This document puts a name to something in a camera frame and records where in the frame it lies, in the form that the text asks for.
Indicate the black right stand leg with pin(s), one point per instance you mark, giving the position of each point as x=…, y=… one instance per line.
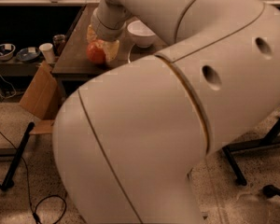
x=240, y=179

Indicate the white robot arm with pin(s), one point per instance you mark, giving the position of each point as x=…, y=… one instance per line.
x=124, y=143

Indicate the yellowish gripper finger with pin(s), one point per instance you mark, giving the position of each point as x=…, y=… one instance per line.
x=111, y=50
x=91, y=35

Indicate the low grey shelf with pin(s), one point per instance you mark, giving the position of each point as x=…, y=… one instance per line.
x=14, y=68

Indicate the black left stand leg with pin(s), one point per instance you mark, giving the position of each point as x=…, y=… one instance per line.
x=8, y=181

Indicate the white bowl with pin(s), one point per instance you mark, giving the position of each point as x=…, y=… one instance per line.
x=141, y=35

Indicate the red apple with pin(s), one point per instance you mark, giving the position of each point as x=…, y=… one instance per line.
x=95, y=52

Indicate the white paper cup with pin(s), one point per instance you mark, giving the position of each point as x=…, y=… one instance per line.
x=48, y=52

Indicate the blue bowl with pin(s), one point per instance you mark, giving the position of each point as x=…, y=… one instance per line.
x=28, y=55

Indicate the black caster foot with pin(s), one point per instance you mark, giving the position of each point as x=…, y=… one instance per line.
x=270, y=191

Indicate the brown cardboard box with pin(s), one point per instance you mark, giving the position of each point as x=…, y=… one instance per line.
x=42, y=99

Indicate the glass jar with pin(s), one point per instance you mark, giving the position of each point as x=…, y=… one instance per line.
x=59, y=42

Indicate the grey drawer cabinet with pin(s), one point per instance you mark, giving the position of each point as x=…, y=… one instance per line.
x=73, y=67

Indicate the grey bowl with items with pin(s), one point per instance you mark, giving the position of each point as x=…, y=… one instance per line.
x=6, y=51

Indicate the black stand leg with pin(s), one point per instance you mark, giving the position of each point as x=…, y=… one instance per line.
x=8, y=181
x=240, y=179

